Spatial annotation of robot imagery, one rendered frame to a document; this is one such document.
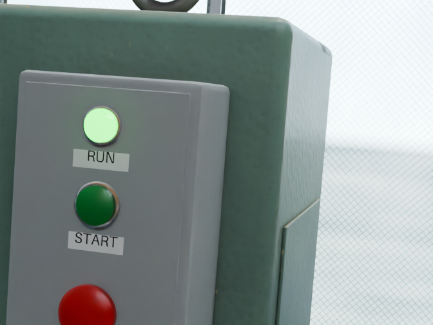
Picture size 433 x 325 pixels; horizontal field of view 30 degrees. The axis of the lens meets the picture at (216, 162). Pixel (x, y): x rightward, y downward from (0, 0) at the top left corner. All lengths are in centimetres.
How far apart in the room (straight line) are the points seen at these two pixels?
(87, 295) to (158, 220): 5
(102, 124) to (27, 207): 6
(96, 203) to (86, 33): 12
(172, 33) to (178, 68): 2
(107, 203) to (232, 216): 8
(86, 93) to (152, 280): 10
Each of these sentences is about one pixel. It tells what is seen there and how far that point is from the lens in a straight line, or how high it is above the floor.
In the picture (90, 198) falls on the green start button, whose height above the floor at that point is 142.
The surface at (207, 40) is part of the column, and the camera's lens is 46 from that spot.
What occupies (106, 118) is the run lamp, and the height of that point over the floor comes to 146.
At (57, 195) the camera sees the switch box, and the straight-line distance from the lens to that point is 42.
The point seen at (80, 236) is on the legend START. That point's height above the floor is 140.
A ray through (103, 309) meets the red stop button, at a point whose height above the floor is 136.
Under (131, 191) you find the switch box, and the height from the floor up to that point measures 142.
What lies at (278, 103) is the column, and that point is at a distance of 45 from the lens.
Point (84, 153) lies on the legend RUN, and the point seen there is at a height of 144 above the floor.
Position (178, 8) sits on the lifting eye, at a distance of 57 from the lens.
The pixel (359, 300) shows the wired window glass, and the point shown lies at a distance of 205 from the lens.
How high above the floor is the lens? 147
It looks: 5 degrees down
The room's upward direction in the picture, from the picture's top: 4 degrees clockwise
